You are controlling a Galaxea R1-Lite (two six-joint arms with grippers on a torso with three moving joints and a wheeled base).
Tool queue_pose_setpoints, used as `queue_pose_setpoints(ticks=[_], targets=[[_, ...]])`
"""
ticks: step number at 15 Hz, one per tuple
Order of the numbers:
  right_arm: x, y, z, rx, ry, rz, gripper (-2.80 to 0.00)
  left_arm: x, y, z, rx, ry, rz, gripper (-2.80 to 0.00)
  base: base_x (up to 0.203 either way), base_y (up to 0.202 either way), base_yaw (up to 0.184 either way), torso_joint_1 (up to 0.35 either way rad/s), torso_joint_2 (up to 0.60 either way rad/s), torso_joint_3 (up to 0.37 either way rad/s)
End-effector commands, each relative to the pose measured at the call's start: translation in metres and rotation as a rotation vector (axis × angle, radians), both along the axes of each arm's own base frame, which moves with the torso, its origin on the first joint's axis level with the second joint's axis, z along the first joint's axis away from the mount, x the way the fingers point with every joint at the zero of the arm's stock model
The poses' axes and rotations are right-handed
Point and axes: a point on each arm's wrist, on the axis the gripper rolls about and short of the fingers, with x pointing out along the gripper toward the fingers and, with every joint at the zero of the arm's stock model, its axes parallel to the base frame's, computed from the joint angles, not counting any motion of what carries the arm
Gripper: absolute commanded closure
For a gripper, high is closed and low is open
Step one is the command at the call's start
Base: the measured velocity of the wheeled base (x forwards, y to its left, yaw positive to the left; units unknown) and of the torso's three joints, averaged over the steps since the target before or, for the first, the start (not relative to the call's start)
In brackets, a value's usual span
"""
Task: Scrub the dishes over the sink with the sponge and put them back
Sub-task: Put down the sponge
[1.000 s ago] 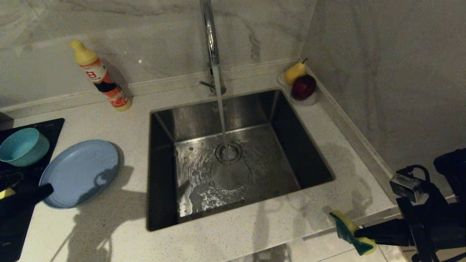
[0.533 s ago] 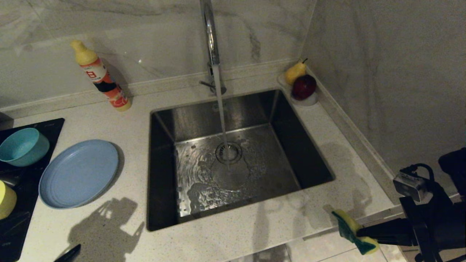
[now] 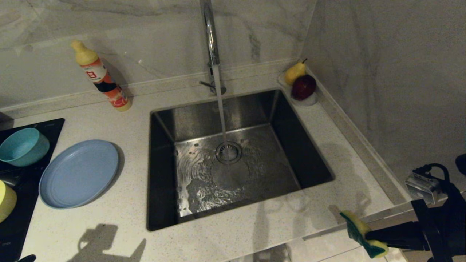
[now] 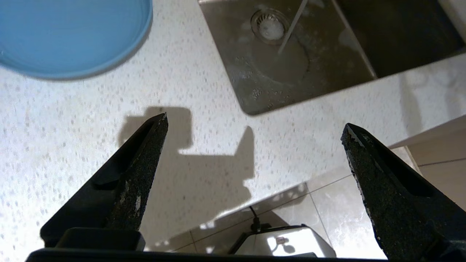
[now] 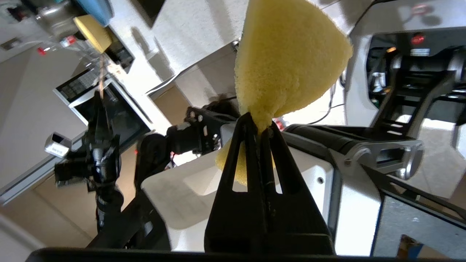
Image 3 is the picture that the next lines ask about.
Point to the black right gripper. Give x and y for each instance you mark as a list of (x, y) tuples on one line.
[(444, 225)]

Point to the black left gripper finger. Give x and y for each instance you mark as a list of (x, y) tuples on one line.
[(25, 258)]

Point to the yellow sponge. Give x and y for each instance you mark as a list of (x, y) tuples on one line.
[(358, 229)]

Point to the yellow bowl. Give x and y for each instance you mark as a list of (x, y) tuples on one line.
[(6, 202)]

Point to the blue plate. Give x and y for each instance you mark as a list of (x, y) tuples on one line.
[(78, 174)]

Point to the teal bowl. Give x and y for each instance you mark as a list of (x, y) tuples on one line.
[(23, 147)]

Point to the orange white dish soap bottle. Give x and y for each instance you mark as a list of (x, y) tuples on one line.
[(100, 74)]

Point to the chrome kitchen faucet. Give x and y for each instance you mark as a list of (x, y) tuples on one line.
[(211, 43)]

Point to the stainless steel sink basin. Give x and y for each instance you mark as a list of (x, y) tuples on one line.
[(269, 163)]

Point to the wooden cabinet front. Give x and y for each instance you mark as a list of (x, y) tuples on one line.
[(389, 223)]

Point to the black induction cooktop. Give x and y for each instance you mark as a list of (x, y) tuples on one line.
[(22, 218)]

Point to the small white fruit dish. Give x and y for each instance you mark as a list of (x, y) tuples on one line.
[(307, 102)]

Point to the dark red apple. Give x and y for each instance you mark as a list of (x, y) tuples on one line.
[(303, 87)]

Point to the round metal drain strainer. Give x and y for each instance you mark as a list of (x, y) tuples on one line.
[(228, 153)]

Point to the yellow pear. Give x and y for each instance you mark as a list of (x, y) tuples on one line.
[(293, 72)]

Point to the running water stream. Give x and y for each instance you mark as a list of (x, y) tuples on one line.
[(219, 105)]

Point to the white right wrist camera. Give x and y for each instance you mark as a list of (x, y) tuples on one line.
[(422, 187)]

